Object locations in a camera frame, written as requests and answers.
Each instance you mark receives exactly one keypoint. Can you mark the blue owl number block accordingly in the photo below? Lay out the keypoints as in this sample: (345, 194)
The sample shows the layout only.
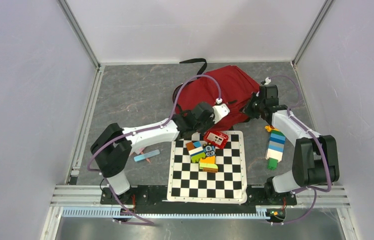
(209, 150)

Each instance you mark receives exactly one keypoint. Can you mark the red backpack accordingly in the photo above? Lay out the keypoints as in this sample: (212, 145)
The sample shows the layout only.
(236, 88)

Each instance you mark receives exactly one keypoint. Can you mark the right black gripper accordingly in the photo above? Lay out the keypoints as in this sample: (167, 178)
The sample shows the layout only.
(247, 109)

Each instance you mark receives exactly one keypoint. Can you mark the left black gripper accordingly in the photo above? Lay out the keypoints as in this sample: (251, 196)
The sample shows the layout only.
(211, 120)

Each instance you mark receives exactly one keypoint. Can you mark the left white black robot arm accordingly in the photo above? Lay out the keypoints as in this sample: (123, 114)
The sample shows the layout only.
(114, 146)

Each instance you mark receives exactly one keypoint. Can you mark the green yellow orange block stack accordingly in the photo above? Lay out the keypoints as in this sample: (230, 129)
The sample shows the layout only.
(208, 164)

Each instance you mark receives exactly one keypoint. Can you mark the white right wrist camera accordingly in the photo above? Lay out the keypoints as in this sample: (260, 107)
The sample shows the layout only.
(263, 84)

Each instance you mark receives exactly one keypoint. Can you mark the red plastic card box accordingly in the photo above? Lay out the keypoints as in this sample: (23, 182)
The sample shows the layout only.
(216, 138)

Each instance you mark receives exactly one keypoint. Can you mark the brown blue green block stack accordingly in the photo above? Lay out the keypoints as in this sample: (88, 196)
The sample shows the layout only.
(196, 151)

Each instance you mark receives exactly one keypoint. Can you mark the blue toothed cable rail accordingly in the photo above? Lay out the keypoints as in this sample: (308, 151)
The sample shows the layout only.
(115, 212)

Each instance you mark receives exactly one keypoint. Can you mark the black white chessboard mat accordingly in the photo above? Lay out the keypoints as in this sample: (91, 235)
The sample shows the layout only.
(220, 178)

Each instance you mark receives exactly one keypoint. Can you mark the light blue highlighter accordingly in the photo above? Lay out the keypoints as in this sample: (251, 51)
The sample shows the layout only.
(150, 154)

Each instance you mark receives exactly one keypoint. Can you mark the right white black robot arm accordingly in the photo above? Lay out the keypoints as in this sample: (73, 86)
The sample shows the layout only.
(315, 163)

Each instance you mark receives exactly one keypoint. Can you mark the long striped block tower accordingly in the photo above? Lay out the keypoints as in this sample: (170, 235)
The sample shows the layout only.
(275, 150)

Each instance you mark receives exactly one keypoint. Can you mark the red pencil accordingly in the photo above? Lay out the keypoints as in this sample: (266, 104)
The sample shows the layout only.
(146, 158)

